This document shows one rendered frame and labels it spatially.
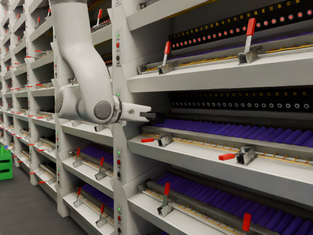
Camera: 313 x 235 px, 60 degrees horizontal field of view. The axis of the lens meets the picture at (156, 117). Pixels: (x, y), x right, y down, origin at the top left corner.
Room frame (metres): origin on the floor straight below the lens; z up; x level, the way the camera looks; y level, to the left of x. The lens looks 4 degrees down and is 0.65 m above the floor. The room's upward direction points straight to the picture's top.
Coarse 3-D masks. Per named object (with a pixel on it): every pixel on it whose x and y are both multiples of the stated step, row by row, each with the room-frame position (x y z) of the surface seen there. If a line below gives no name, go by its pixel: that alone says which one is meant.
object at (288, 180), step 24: (144, 144) 0.81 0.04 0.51; (192, 144) 0.71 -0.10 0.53; (192, 168) 0.66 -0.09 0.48; (216, 168) 0.59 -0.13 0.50; (240, 168) 0.54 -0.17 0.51; (264, 168) 0.51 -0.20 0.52; (288, 168) 0.48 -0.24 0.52; (312, 168) 0.46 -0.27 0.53; (288, 192) 0.47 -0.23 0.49; (312, 192) 0.43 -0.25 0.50
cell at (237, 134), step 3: (246, 126) 0.67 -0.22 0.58; (249, 126) 0.67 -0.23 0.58; (243, 129) 0.66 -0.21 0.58; (246, 129) 0.66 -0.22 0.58; (249, 129) 0.66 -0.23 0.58; (237, 132) 0.65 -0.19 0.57; (240, 132) 0.65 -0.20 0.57; (243, 132) 0.65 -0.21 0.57; (234, 135) 0.64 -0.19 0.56; (237, 135) 0.64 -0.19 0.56; (240, 135) 0.64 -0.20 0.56
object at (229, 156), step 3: (243, 150) 0.54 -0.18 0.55; (237, 153) 0.54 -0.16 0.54; (240, 153) 0.53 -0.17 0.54; (243, 153) 0.54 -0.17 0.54; (219, 156) 0.51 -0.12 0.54; (222, 156) 0.50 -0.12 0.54; (225, 156) 0.50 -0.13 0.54; (228, 156) 0.51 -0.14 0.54; (231, 156) 0.51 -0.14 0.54; (234, 156) 0.52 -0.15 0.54; (237, 156) 0.53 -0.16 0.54; (219, 159) 0.51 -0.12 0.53; (222, 159) 0.50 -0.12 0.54; (225, 159) 0.50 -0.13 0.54; (228, 159) 0.51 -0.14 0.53
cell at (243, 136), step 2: (254, 126) 0.65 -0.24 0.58; (256, 126) 0.65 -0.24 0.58; (252, 128) 0.65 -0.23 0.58; (254, 128) 0.65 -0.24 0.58; (256, 128) 0.65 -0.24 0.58; (258, 128) 0.65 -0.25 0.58; (248, 130) 0.65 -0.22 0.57; (250, 130) 0.64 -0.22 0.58; (252, 130) 0.64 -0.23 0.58; (254, 130) 0.64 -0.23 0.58; (256, 130) 0.64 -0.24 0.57; (246, 132) 0.63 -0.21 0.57; (248, 132) 0.63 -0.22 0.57; (250, 132) 0.63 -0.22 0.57; (252, 132) 0.64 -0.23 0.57; (244, 134) 0.63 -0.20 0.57; (246, 134) 0.63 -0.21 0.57; (248, 134) 0.63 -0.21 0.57; (250, 134) 0.63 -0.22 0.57; (240, 136) 0.62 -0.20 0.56; (242, 136) 0.62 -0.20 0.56; (244, 136) 0.62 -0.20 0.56; (246, 136) 0.62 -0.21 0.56; (248, 136) 0.63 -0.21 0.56
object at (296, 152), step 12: (144, 132) 0.88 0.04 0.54; (156, 132) 0.84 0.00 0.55; (180, 132) 0.75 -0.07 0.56; (192, 132) 0.72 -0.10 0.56; (216, 144) 0.65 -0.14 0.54; (228, 144) 0.62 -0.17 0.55; (240, 144) 0.59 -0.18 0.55; (252, 144) 0.56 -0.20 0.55; (264, 144) 0.55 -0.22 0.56; (276, 144) 0.53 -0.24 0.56; (288, 156) 0.51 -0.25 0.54; (300, 156) 0.49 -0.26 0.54; (312, 156) 0.47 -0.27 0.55
